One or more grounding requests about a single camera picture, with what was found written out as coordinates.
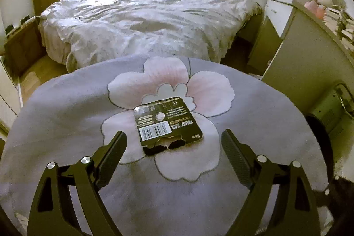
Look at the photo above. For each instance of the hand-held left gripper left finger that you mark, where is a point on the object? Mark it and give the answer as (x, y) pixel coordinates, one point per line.
(110, 158)

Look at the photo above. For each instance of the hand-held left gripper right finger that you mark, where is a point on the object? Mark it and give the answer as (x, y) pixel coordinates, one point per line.
(235, 155)

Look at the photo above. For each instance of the black round bin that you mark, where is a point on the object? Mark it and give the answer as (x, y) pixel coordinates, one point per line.
(320, 147)

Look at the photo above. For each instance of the black printed card packaging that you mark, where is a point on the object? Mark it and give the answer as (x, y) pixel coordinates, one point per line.
(166, 117)

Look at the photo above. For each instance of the white space heater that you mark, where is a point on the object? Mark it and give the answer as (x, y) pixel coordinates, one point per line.
(329, 108)

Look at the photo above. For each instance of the white cabinet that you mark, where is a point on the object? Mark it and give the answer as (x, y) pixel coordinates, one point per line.
(304, 59)

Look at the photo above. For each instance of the wooden nightstand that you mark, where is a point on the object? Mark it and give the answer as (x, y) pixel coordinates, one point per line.
(25, 50)

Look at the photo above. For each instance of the bed with white duvet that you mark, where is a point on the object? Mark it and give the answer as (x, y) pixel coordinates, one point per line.
(152, 17)

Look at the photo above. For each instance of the stack of books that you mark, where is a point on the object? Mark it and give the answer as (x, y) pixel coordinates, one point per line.
(340, 26)

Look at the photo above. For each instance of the pink plush toy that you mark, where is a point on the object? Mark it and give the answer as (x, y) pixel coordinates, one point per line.
(315, 8)

